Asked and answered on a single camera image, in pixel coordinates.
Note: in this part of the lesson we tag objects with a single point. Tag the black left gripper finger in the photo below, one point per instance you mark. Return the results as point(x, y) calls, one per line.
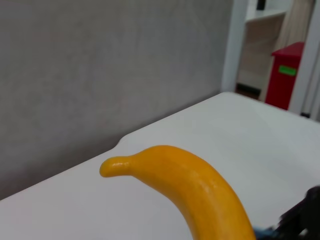
point(300, 217)

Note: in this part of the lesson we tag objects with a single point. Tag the blue plastic bowl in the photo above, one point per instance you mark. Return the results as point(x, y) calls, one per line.
point(265, 235)

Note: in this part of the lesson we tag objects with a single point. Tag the yellow banana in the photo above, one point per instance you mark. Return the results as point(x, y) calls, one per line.
point(200, 190)

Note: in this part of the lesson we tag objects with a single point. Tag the red bin with green label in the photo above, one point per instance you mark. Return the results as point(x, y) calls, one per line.
point(282, 75)

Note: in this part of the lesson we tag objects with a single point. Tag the light wooden cabinet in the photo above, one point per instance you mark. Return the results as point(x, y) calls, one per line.
point(260, 50)

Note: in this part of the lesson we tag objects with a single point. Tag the beige curtain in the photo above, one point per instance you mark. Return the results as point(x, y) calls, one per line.
point(295, 22)

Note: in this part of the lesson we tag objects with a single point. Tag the white door frame post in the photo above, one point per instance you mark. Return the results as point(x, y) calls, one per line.
point(306, 75)
point(233, 45)

